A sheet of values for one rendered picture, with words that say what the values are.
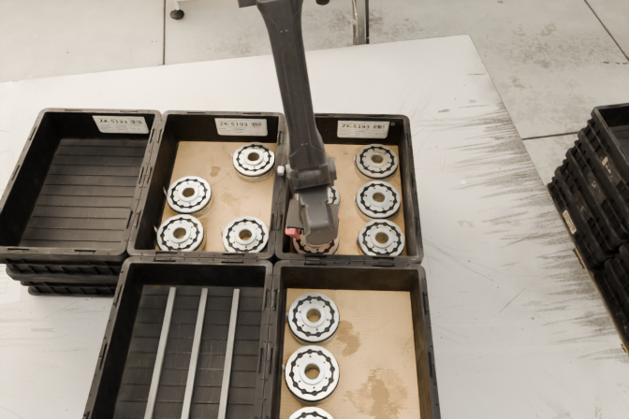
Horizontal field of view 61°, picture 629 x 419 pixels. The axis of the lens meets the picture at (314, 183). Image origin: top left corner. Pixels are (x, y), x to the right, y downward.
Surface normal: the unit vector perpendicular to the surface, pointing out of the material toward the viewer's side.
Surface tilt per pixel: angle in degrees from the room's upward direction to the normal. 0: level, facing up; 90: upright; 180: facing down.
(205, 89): 0
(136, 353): 0
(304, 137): 81
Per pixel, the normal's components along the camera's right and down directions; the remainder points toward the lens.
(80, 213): 0.00, -0.58
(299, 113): 0.14, 0.71
